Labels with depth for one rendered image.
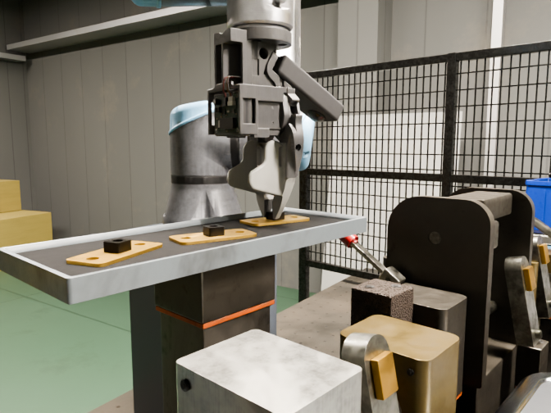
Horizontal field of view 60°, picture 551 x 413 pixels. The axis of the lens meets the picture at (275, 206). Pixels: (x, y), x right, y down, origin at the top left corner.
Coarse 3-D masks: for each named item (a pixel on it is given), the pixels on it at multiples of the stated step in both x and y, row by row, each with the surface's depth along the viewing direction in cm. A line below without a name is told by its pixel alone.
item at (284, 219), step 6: (270, 216) 58; (282, 216) 58; (288, 216) 60; (294, 216) 60; (300, 216) 60; (240, 222) 57; (246, 222) 56; (252, 222) 56; (258, 222) 56; (264, 222) 56; (270, 222) 56; (276, 222) 56; (282, 222) 57; (288, 222) 57
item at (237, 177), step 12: (252, 144) 57; (264, 144) 58; (252, 156) 58; (240, 168) 57; (252, 168) 58; (228, 180) 56; (240, 180) 57; (252, 192) 58; (264, 204) 58; (264, 216) 58
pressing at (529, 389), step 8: (528, 376) 52; (536, 376) 52; (544, 376) 52; (520, 384) 50; (528, 384) 50; (536, 384) 50; (544, 384) 51; (512, 392) 49; (520, 392) 48; (528, 392) 48; (536, 392) 49; (544, 392) 49; (512, 400) 47; (520, 400) 47; (528, 400) 48; (536, 400) 48; (544, 400) 48; (504, 408) 45; (512, 408) 45; (520, 408) 46; (528, 408) 46; (536, 408) 46; (544, 408) 46
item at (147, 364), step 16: (160, 224) 93; (144, 288) 86; (144, 304) 87; (144, 320) 87; (160, 320) 85; (272, 320) 94; (144, 336) 88; (160, 336) 85; (144, 352) 88; (160, 352) 86; (144, 368) 89; (160, 368) 86; (144, 384) 89; (160, 384) 86; (144, 400) 90; (160, 400) 87
